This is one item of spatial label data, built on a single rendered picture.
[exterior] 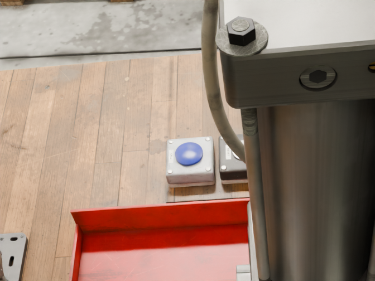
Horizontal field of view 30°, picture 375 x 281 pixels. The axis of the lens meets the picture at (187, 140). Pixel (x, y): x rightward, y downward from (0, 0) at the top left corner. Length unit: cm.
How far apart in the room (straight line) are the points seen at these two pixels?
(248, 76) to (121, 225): 68
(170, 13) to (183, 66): 151
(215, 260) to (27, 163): 34
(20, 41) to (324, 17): 246
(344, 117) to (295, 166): 4
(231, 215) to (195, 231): 6
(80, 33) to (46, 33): 14
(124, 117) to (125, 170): 11
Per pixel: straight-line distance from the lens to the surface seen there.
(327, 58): 30
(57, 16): 279
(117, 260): 95
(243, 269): 60
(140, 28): 263
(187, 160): 99
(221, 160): 99
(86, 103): 115
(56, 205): 103
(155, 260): 94
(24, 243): 100
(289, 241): 43
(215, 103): 48
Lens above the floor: 171
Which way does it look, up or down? 50 degrees down
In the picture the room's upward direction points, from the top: 12 degrees counter-clockwise
